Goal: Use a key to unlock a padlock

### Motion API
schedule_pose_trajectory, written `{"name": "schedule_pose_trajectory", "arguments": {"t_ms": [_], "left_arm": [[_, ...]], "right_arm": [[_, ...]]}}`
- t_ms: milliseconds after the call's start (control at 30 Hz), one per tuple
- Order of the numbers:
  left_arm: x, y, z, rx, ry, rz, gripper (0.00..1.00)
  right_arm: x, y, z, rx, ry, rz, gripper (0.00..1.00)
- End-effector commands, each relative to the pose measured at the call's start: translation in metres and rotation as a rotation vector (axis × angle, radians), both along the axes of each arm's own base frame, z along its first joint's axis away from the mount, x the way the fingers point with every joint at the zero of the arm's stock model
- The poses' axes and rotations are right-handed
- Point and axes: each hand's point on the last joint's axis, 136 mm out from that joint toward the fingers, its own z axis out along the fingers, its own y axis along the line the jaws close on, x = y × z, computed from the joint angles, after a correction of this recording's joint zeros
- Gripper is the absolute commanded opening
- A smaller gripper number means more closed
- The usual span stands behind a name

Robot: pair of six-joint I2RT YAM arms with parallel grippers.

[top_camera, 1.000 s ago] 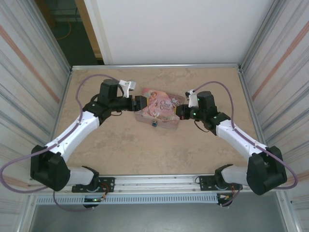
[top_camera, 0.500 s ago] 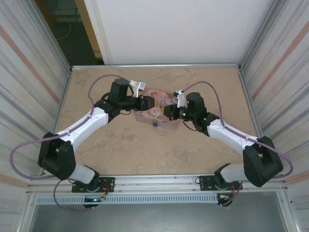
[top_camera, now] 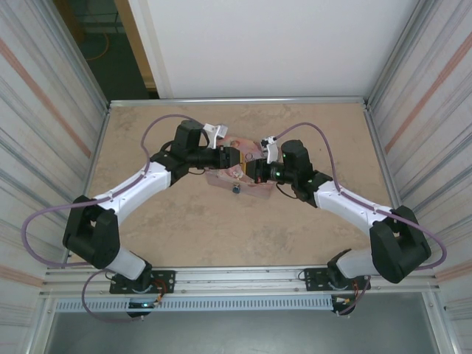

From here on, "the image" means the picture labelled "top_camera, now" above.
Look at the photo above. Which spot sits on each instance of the long aluminium base rail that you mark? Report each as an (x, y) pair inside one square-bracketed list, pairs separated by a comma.
[(236, 280)]

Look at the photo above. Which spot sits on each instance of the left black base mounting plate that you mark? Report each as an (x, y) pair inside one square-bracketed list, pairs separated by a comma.
[(164, 282)]

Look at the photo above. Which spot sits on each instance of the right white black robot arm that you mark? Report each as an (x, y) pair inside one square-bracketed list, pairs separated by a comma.
[(350, 203)]

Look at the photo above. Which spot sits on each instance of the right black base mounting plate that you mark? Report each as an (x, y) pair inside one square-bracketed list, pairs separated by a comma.
[(313, 280)]

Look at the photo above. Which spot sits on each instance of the aluminium frame post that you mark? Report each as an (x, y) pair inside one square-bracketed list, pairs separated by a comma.
[(79, 48), (396, 51)]

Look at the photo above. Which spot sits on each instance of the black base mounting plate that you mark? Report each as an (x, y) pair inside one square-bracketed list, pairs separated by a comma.
[(164, 282), (313, 280)]

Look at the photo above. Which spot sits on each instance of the aluminium table edge rail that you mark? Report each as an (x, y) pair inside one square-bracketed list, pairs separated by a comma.
[(236, 101)]

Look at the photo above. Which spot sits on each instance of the wooden door frame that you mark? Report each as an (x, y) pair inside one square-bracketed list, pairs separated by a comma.
[(138, 44)]

